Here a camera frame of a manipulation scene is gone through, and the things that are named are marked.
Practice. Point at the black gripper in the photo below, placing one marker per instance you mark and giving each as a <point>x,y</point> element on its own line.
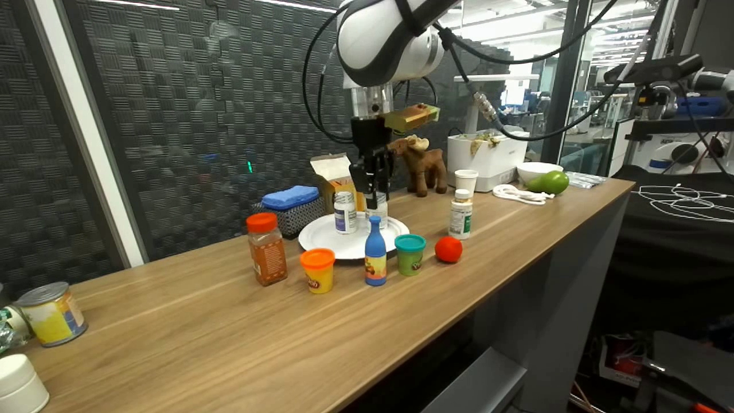
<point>372,144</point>

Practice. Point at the pill bottle grey label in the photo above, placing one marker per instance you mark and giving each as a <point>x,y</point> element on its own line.
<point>344,211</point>

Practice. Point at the teal lid dough tub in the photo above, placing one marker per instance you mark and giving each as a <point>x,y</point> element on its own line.
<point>412,255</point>

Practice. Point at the pill bottle green label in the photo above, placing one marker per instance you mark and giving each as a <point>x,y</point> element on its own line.
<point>461,217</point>

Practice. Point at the orange lid dough tub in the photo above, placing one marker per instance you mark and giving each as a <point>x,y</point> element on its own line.
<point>318,271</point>

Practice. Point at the orange lid spice jar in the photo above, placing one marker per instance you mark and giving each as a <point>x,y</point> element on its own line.
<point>266,252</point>

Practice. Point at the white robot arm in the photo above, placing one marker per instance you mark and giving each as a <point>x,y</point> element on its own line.
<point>390,38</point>

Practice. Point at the white paper plate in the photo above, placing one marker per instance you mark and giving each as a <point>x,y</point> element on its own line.
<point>346,244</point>

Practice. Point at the green white small object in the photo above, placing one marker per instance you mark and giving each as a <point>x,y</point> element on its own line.
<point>13,329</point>

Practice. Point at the yellow tea bag box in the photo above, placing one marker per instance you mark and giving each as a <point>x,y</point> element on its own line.
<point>335,183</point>

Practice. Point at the brown moose plush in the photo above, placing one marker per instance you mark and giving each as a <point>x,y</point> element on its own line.
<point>424,164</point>

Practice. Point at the blue bowling pin bottle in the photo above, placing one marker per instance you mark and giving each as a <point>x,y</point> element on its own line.
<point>375,255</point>

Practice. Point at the blue sponge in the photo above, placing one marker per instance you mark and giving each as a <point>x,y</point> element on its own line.
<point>290,197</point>

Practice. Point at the dark grey foam block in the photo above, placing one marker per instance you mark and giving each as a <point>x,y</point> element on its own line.
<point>295,219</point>

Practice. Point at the white paper cup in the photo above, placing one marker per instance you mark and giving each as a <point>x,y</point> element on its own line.
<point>467,180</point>

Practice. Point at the orange ball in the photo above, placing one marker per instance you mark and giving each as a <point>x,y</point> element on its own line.
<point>447,249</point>

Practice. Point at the brown crumpled paper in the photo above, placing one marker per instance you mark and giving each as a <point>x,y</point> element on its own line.
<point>483,138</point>

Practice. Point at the white plastic appliance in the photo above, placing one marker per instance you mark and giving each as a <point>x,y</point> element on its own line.
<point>494,162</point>

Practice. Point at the white bowl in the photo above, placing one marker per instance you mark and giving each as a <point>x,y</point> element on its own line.
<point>536,168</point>

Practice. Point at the dark support column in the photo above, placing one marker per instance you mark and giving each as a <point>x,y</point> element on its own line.
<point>564,77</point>

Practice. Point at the black side desk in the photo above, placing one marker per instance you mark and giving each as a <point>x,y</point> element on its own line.
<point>673,267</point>

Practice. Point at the white round tub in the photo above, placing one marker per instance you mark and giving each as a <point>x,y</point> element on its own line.
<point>20,386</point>

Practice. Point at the white wall frame strip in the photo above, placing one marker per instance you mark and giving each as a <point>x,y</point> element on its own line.
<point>83,129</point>

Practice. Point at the black camera on stand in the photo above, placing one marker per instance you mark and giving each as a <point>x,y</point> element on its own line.
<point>656,69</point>

